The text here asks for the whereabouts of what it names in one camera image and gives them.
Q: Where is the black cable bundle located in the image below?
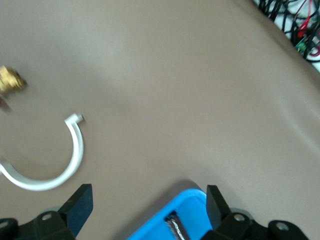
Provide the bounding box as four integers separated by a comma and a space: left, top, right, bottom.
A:
252, 0, 320, 61

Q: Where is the dark brown electrolytic capacitor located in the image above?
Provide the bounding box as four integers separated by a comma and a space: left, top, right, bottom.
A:
163, 211, 191, 240

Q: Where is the blue plastic tray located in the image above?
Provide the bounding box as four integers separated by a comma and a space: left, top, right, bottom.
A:
126, 188, 216, 240

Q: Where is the white semicircular pipe clamp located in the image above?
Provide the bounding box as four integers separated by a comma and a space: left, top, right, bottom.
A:
0, 112, 85, 192

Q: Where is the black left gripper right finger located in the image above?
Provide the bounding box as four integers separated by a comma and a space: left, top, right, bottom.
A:
202, 184, 307, 240

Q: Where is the brass valve red handle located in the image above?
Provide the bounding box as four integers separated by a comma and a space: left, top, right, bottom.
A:
0, 65, 28, 111

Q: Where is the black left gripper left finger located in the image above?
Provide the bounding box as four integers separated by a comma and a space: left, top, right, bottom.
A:
0, 183, 94, 240

